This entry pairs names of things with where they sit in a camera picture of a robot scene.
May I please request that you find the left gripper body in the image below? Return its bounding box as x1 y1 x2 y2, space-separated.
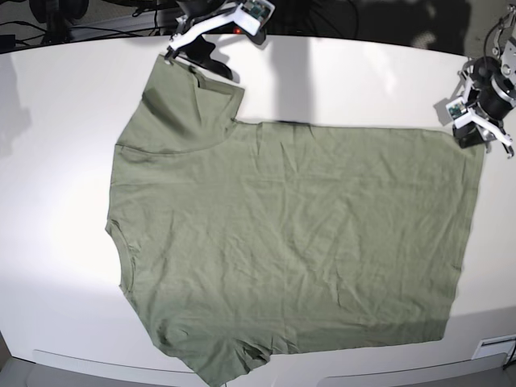
453 123 485 148

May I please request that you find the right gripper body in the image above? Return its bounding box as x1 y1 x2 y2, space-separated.
179 36 234 81

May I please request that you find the olive green T-shirt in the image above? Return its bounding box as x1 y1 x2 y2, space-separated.
106 57 485 386

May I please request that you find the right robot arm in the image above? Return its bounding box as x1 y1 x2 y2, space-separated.
177 0 233 81

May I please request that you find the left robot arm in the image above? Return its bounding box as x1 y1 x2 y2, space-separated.
446 4 515 158

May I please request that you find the white label sticker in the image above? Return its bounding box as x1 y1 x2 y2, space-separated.
472 337 515 361

